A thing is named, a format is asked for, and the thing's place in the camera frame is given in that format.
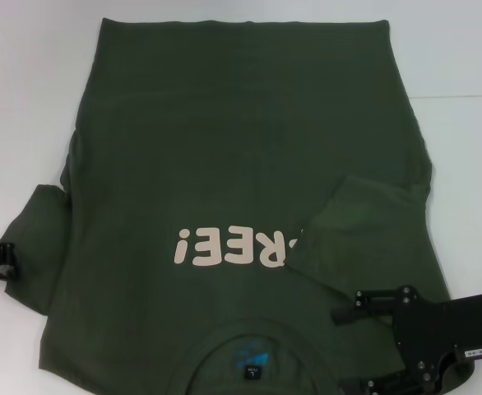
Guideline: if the dark green t-shirt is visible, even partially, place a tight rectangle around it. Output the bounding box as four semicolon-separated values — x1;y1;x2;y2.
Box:
2;16;479;395

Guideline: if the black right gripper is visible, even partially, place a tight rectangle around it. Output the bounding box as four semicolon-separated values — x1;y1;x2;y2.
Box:
331;283;482;395

